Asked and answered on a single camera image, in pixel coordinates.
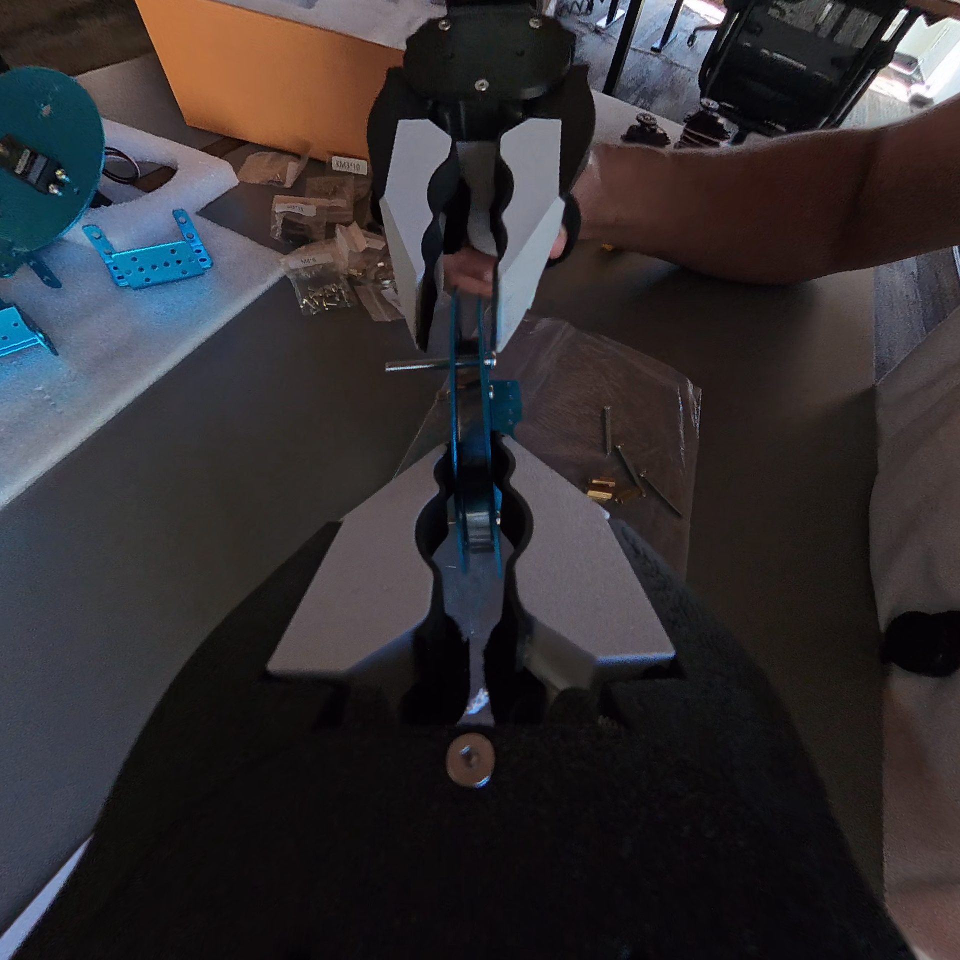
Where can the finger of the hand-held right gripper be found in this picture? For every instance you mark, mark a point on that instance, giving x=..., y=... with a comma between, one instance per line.
x=536, y=202
x=409, y=202

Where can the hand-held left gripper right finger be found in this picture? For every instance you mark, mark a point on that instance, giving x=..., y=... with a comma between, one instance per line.
x=592, y=585

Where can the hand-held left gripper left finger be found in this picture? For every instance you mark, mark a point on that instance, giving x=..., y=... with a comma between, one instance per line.
x=360, y=592

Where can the long metal screw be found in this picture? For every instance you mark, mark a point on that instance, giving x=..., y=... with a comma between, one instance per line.
x=607, y=431
x=661, y=495
x=420, y=365
x=630, y=469

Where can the blue round bearing base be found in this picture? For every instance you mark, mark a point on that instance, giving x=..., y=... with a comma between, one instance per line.
x=480, y=487

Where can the person's right forearm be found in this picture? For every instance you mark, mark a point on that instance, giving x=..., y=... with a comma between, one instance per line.
x=750, y=202

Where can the person's right hand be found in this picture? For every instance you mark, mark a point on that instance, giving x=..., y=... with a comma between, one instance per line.
x=600, y=202

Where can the pile of small screw bags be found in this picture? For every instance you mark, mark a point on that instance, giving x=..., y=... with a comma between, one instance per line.
x=322, y=292

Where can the black servo motor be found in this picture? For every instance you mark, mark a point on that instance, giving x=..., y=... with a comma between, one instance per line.
x=705, y=127
x=646, y=133

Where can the orange open cardboard box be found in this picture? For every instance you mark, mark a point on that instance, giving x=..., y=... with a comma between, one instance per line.
x=262, y=82

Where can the clear plastic bag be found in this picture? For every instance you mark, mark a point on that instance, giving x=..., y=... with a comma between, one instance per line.
x=600, y=390

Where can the white foam sheet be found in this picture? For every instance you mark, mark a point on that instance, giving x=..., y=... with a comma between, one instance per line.
x=150, y=322

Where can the black mesh office chair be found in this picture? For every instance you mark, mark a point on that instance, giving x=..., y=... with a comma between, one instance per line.
x=802, y=67

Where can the teal round plate with servo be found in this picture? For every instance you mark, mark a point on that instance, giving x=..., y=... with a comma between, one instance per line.
x=67, y=112

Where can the printed assembly guide sheet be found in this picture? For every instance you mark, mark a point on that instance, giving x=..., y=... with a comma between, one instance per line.
x=37, y=900

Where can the blue U bracket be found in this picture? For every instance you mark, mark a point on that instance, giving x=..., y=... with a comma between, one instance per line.
x=150, y=266

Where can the teal perforated bracket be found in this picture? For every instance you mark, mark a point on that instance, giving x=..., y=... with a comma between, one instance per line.
x=37, y=266

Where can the blue bracket with hole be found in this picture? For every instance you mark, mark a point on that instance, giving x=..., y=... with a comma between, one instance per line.
x=22, y=334

